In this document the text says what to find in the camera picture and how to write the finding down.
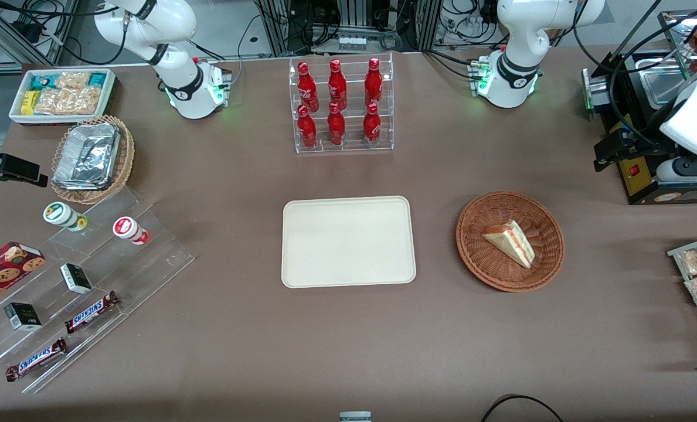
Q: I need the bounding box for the triangular sandwich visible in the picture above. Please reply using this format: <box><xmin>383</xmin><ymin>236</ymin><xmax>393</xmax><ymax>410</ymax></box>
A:
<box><xmin>481</xmin><ymin>220</ymin><xmax>536</xmax><ymax>270</ymax></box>

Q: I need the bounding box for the tray of packaged snacks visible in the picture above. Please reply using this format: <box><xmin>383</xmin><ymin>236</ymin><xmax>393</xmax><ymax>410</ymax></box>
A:
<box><xmin>668</xmin><ymin>233</ymin><xmax>697</xmax><ymax>358</ymax></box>

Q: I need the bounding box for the round brown wicker basket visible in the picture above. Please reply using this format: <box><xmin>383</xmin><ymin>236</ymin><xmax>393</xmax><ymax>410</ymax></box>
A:
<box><xmin>455</xmin><ymin>190</ymin><xmax>565</xmax><ymax>292</ymax></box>

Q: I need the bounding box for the beige rectangular tray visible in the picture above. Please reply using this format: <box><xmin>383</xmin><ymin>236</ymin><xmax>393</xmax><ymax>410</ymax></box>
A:
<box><xmin>281</xmin><ymin>196</ymin><xmax>417</xmax><ymax>289</ymax></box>

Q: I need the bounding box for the oval light wicker basket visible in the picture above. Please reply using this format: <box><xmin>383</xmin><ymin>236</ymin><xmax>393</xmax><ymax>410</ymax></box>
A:
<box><xmin>50</xmin><ymin>115</ymin><xmax>135</xmax><ymax>205</ymax></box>

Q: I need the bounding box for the black hot dog roller machine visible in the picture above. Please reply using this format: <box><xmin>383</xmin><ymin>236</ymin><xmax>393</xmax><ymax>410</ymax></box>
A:
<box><xmin>582</xmin><ymin>9</ymin><xmax>697</xmax><ymax>206</ymax></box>

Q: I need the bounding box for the red cola bottle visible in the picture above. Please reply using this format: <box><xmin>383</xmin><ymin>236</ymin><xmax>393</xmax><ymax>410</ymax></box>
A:
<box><xmin>365</xmin><ymin>57</ymin><xmax>383</xmax><ymax>107</ymax></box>
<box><xmin>297</xmin><ymin>62</ymin><xmax>319</xmax><ymax>113</ymax></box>
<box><xmin>328</xmin><ymin>59</ymin><xmax>348</xmax><ymax>111</ymax></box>
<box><xmin>363</xmin><ymin>103</ymin><xmax>382</xmax><ymax>145</ymax></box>
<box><xmin>327</xmin><ymin>102</ymin><xmax>346</xmax><ymax>146</ymax></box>
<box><xmin>297</xmin><ymin>105</ymin><xmax>318</xmax><ymax>148</ymax></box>

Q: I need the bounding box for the clear acrylic bottle rack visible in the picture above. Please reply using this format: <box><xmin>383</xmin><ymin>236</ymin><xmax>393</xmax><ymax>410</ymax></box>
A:
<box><xmin>288</xmin><ymin>52</ymin><xmax>395</xmax><ymax>154</ymax></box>

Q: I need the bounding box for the clear acrylic step display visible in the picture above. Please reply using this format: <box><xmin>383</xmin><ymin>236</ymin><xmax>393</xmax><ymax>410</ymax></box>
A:
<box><xmin>0</xmin><ymin>186</ymin><xmax>195</xmax><ymax>394</ymax></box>

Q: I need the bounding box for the red-capped yogurt bottle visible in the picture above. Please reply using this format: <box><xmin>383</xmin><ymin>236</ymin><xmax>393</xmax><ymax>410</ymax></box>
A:
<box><xmin>113</xmin><ymin>216</ymin><xmax>150</xmax><ymax>246</ymax></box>

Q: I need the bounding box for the white snack bin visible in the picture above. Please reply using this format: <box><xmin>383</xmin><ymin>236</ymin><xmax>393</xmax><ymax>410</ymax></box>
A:
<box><xmin>8</xmin><ymin>69</ymin><xmax>117</xmax><ymax>125</ymax></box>

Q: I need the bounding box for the aluminium foil container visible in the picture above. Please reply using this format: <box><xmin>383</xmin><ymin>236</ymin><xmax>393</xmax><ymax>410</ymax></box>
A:
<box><xmin>53</xmin><ymin>122</ymin><xmax>121</xmax><ymax>190</ymax></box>

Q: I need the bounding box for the small clear cracker bag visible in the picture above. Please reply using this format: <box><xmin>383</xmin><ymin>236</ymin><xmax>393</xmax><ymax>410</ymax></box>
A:
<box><xmin>55</xmin><ymin>72</ymin><xmax>91</xmax><ymax>90</ymax></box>

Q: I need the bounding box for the large clear cracker bag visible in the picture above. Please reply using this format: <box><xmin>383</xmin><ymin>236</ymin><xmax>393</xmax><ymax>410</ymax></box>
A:
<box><xmin>35</xmin><ymin>87</ymin><xmax>101</xmax><ymax>115</ymax></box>

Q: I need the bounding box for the snickers bar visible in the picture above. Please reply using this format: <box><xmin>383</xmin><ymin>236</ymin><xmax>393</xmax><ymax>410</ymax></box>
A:
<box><xmin>5</xmin><ymin>338</ymin><xmax>69</xmax><ymax>382</ymax></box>
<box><xmin>64</xmin><ymin>291</ymin><xmax>120</xmax><ymax>334</ymax></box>

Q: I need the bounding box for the small dark green carton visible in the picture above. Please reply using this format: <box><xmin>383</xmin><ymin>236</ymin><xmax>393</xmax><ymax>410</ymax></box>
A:
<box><xmin>4</xmin><ymin>302</ymin><xmax>42</xmax><ymax>331</ymax></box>
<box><xmin>60</xmin><ymin>263</ymin><xmax>93</xmax><ymax>294</ymax></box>

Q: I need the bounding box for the green-capped yogurt bottle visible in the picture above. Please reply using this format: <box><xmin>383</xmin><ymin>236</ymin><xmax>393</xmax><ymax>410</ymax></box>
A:
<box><xmin>43</xmin><ymin>202</ymin><xmax>88</xmax><ymax>232</ymax></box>

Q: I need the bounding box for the red cookie box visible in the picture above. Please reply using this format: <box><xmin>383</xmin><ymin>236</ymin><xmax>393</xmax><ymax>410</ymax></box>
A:
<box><xmin>0</xmin><ymin>241</ymin><xmax>46</xmax><ymax>312</ymax></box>

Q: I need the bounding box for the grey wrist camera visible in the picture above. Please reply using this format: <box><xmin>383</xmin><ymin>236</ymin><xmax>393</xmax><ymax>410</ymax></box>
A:
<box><xmin>655</xmin><ymin>155</ymin><xmax>697</xmax><ymax>183</ymax></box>

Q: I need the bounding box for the black floor cable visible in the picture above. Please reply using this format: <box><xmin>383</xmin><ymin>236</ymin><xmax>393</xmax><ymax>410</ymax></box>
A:
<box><xmin>480</xmin><ymin>394</ymin><xmax>566</xmax><ymax>422</ymax></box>

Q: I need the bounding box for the aluminium frame structure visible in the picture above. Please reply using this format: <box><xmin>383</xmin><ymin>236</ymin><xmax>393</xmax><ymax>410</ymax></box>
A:
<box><xmin>257</xmin><ymin>0</ymin><xmax>443</xmax><ymax>57</ymax></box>

